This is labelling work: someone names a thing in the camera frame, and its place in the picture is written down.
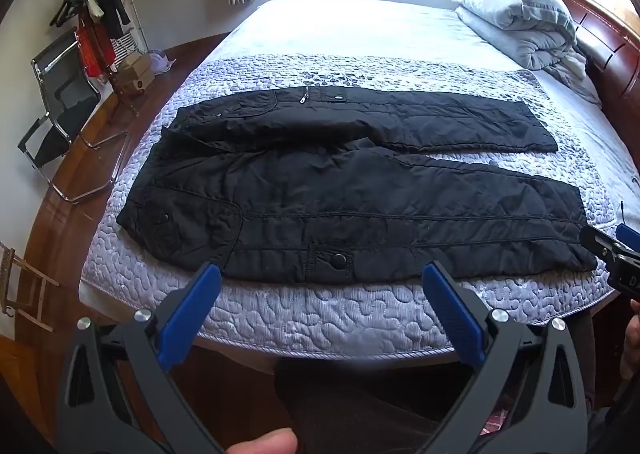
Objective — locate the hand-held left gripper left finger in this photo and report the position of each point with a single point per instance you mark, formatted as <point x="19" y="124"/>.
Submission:
<point x="192" y="314"/>

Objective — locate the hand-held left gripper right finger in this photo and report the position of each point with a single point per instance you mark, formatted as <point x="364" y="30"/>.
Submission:
<point x="452" y="316"/>

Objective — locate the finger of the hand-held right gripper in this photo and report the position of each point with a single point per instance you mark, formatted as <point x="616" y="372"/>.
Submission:
<point x="596" y="238"/>
<point x="628" y="235"/>

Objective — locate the black pants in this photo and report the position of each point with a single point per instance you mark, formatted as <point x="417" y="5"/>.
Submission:
<point x="350" y="199"/>

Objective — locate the person's right hand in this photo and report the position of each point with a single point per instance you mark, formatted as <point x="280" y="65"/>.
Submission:
<point x="631" y="344"/>

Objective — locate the person's left hand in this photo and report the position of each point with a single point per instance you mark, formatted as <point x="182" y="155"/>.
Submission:
<point x="262" y="443"/>

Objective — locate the bed with quilted lavender cover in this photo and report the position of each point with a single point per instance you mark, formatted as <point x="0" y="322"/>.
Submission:
<point x="320" y="311"/>

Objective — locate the small wooden stand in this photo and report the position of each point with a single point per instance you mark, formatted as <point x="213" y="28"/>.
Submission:
<point x="35" y="270"/>

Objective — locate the wooden headboard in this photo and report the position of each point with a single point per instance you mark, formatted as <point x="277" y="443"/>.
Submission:
<point x="610" y="54"/>

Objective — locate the folded grey duvet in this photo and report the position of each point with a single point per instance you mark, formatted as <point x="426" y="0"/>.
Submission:
<point x="515" y="9"/>

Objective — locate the cardboard box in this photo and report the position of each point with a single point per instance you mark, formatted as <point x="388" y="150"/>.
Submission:
<point x="132" y="74"/>

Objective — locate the black chrome chair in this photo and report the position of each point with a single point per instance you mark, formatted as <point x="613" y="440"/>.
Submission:
<point x="70" y="99"/>

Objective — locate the lavender cloth bundle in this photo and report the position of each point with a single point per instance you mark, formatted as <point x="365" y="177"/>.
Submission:
<point x="161" y="61"/>

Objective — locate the red bag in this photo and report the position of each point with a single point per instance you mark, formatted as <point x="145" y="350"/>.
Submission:
<point x="92" y="49"/>

